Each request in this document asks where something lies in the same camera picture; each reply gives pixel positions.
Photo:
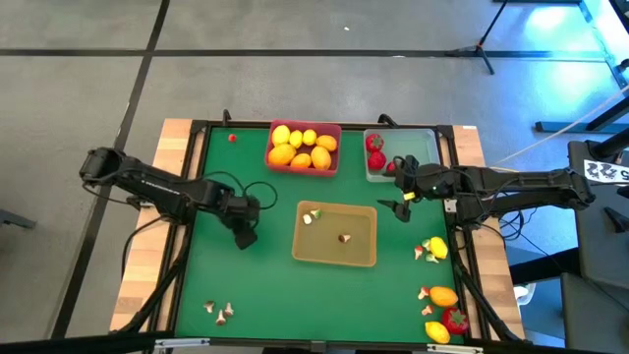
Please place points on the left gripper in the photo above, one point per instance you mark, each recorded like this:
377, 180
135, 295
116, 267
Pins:
241, 211

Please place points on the grey floor object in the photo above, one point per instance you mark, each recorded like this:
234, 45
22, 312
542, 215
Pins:
17, 219

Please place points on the clear plastic bin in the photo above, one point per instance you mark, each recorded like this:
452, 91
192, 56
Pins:
417, 147

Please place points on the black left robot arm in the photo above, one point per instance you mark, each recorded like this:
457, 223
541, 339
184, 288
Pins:
157, 189

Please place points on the table edge clamp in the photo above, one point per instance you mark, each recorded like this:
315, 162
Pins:
385, 119
226, 117

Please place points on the green table mat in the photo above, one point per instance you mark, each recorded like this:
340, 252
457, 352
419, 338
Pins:
275, 295

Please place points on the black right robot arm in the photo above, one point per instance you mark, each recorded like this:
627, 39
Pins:
531, 189

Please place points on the black stand foot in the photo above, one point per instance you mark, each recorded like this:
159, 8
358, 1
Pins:
560, 127

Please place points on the orange translucent plastic bin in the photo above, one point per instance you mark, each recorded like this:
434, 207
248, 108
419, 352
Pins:
344, 255

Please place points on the red strawberry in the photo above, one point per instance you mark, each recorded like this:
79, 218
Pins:
377, 160
455, 320

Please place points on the red plastic bin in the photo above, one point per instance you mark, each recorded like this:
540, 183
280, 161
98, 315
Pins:
334, 169

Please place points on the orange toy mango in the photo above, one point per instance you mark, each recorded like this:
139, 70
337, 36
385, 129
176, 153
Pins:
301, 160
443, 296

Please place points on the silver metal bracket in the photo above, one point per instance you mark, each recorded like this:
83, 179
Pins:
454, 348
182, 342

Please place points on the black frame beam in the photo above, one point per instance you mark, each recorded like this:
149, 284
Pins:
74, 344

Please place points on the black frame strut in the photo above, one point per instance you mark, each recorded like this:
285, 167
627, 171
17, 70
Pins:
157, 295
484, 305

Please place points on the white marker sign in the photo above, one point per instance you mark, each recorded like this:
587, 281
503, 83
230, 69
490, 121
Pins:
607, 172

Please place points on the white object under table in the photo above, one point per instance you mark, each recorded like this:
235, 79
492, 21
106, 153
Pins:
523, 292

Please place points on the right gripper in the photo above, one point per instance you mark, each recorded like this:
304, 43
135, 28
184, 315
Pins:
427, 182

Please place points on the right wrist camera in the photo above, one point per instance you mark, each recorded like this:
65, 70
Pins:
410, 161

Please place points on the black cart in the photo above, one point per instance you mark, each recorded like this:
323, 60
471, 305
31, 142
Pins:
599, 236

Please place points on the black tripod stand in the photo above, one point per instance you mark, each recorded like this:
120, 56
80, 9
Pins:
475, 49

